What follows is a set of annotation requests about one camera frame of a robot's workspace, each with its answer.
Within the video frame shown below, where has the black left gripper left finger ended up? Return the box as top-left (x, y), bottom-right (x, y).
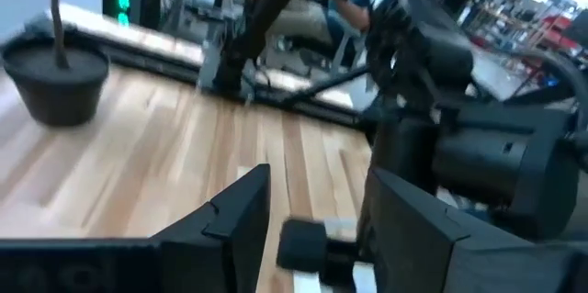
top-left (0, 163), bottom-right (272, 293)

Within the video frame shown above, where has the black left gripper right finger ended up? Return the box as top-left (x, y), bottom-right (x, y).
top-left (356, 166), bottom-right (588, 293)

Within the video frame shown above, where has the black plant pot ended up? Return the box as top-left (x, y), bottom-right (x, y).
top-left (1, 30), bottom-right (111, 128)

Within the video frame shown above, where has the person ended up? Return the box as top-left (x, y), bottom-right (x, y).
top-left (275, 0), bottom-right (374, 58)

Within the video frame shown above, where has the black device with green light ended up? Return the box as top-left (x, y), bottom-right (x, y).
top-left (101, 0), bottom-right (135, 28)

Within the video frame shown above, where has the green leafy plant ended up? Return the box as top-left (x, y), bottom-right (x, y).
top-left (44, 0), bottom-right (134, 70)

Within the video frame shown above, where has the black aluminium table frame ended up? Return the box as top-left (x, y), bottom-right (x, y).
top-left (59, 26), bottom-right (374, 130)

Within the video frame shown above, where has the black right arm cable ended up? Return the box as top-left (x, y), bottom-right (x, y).
top-left (514, 47), bottom-right (588, 119)

